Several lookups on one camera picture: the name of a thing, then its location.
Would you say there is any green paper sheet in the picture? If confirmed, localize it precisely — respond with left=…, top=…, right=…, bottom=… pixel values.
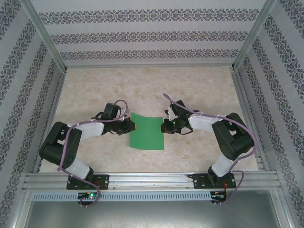
left=129, top=113, right=166, bottom=152

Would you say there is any sheet metal tray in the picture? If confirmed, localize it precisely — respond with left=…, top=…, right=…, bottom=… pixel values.
left=23, top=200, right=282, bottom=228

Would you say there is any left controller circuit board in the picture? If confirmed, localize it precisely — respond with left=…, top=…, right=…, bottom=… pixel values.
left=77, top=191, right=99, bottom=200

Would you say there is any controller circuit board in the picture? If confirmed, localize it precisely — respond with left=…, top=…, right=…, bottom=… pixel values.
left=210, top=191, right=228, bottom=200
left=77, top=191, right=99, bottom=200

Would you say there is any right controller circuit board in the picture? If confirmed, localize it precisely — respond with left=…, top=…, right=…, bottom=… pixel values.
left=210, top=191, right=228, bottom=200

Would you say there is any aluminium mounting rail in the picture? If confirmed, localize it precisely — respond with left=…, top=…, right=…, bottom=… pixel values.
left=22, top=171, right=282, bottom=192

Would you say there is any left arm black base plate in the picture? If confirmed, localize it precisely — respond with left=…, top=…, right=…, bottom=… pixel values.
left=66, top=174, right=110, bottom=190

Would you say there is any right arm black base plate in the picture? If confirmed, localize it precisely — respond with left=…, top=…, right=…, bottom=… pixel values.
left=193, top=173, right=236, bottom=190

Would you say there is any aluminium table side rail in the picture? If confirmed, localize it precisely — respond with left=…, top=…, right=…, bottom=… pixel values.
left=33, top=68, right=68, bottom=173
left=231, top=68, right=271, bottom=172

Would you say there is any grey slotted cable duct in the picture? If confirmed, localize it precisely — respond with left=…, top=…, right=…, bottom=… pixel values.
left=32, top=191, right=228, bottom=202

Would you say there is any aluminium frame post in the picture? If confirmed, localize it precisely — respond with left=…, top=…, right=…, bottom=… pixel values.
left=232, top=0, right=279, bottom=72
left=20, top=0, right=68, bottom=73

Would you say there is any aluminium frame leg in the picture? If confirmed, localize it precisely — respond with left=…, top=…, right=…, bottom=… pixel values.
left=8, top=187, right=33, bottom=228
left=270, top=189, right=296, bottom=228

